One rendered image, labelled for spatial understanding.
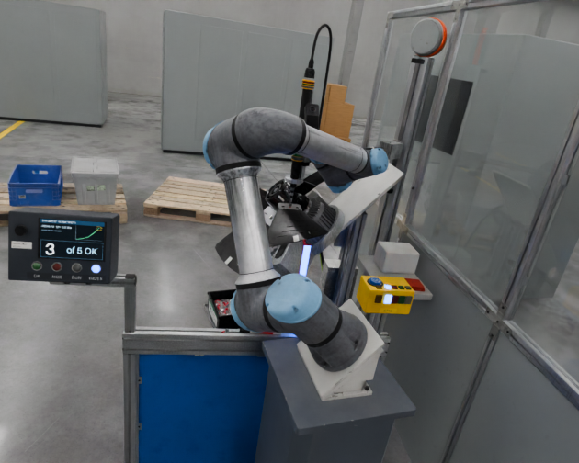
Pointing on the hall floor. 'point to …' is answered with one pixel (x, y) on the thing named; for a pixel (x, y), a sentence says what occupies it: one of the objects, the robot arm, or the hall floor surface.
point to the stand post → (349, 260)
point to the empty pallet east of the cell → (188, 200)
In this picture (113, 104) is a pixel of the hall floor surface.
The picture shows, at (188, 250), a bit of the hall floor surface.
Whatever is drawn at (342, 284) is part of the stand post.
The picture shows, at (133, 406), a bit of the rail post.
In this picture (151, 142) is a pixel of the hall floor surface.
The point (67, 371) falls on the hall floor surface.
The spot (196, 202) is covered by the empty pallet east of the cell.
